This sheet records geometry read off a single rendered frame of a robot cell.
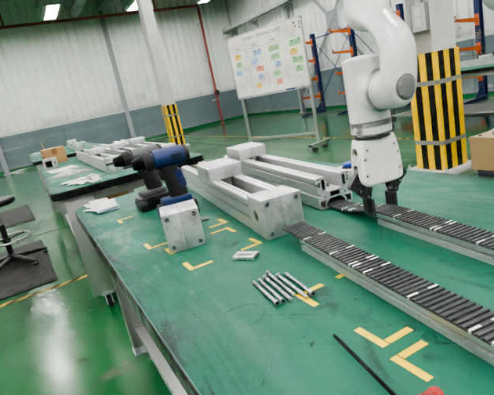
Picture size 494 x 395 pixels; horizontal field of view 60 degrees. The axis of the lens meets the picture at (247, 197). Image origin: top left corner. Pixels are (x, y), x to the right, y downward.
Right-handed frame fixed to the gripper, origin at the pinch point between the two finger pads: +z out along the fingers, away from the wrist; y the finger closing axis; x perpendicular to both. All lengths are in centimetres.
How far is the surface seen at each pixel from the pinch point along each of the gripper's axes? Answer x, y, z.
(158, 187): 75, -38, -3
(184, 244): 21.6, -40.9, 3.0
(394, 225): -6.2, -1.8, 3.0
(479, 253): -27.1, -1.7, 3.0
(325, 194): 19.3, -2.6, 0.4
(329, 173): 24.6, 2.4, -3.4
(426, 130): 244, 232, 40
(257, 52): 578, 218, -79
